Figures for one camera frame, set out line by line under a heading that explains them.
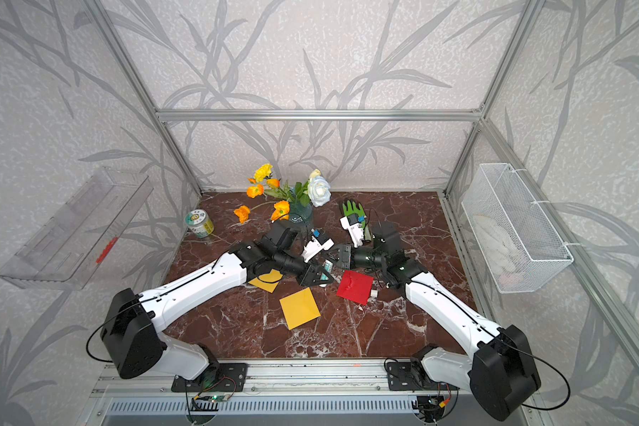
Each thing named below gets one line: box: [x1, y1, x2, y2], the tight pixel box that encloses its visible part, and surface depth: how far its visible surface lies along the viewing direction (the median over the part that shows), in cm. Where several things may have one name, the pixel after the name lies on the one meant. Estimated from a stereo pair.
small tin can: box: [184, 208, 214, 239], surface depth 104 cm
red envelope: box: [336, 269, 375, 306], surface depth 93 cm
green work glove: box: [342, 200, 367, 229], surface depth 114 cm
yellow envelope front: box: [278, 287, 322, 332], surface depth 88 cm
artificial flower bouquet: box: [233, 163, 332, 224], surface depth 79 cm
